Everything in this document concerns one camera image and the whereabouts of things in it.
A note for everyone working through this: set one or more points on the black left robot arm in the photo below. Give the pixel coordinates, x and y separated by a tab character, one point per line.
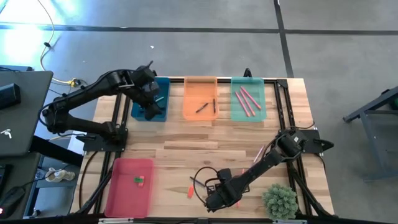
87	91

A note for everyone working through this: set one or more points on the yellow power plug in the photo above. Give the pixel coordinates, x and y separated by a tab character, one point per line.
73	82

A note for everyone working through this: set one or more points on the green eraser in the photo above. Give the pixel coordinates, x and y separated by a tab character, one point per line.
137	179

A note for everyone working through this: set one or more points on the pinkish red plastic bin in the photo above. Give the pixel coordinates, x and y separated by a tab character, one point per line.
129	202

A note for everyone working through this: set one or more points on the dark grey desk top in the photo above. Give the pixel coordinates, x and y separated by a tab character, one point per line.
28	124

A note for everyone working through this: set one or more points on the white plastic object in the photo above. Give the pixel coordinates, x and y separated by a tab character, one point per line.
59	175

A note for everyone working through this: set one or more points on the black desk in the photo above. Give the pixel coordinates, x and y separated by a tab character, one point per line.
56	151

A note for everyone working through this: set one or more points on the blue-grey metal cart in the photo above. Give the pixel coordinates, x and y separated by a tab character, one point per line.
373	105

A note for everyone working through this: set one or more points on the black pen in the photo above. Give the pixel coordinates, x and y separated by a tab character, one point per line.
214	105
202	107

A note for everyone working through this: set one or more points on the black floor tape strip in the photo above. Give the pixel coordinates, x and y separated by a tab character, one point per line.
186	30
283	40

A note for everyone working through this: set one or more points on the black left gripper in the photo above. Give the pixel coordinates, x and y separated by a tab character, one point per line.
144	84

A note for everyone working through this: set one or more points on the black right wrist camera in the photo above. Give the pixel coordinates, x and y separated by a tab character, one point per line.
224	175

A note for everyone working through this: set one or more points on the black computer mouse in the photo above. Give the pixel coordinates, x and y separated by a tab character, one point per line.
11	199

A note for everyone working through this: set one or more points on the orange eraser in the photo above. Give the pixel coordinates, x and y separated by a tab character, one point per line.
190	192

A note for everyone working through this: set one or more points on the thin purple pen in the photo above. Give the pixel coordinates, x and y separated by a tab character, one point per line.
258	154

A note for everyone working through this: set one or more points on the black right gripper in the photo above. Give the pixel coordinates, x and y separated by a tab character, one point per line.
224	194

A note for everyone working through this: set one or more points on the blue plastic bin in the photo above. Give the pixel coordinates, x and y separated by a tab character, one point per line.
166	109

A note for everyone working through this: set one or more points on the black aluminium rail frame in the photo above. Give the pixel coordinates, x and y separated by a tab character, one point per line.
224	81

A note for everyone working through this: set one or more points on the silver bracket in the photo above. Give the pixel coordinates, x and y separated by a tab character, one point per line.
289	221
115	221

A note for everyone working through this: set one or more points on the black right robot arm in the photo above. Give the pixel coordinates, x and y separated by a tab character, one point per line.
264	161

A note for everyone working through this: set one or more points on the pink eraser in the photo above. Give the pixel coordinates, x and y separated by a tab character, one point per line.
142	183

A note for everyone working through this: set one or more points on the teal translucent plastic bin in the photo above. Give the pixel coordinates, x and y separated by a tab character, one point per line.
248	117

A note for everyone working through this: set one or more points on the artificial green plant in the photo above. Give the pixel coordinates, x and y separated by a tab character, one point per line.
280	201

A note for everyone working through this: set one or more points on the black box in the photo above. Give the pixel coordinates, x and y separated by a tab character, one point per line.
9	96

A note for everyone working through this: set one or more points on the orange translucent plastic bin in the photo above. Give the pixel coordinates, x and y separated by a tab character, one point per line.
199	90

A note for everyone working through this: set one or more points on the white paper sheet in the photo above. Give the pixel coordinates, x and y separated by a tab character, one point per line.
74	144

